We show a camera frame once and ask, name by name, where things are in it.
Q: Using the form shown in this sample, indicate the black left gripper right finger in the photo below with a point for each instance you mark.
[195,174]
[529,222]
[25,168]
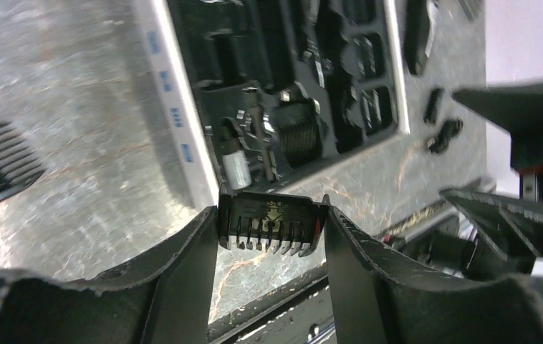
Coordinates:
[380,295]

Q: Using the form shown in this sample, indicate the white clipper kit box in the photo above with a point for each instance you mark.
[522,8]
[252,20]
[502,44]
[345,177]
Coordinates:
[344,55]

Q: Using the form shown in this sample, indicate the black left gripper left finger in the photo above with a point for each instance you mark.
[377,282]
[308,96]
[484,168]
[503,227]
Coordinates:
[160,296]

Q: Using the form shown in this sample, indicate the black cleaning brush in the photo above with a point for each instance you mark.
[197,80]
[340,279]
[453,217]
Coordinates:
[253,105]

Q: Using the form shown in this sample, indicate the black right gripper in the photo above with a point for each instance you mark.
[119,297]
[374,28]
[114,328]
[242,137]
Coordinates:
[509,231]

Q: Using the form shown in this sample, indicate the black clipper comb guard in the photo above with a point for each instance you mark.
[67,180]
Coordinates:
[271,222]

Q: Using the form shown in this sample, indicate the black comb in tray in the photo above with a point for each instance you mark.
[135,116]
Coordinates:
[298,130]

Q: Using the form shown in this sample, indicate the black hair clipper body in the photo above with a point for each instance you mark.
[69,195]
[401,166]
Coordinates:
[421,25]

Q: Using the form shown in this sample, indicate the small white oil bottle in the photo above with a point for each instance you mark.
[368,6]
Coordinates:
[235,164]

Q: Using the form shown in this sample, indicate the small black cylinder adapter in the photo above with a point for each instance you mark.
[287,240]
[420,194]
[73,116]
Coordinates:
[434,105]

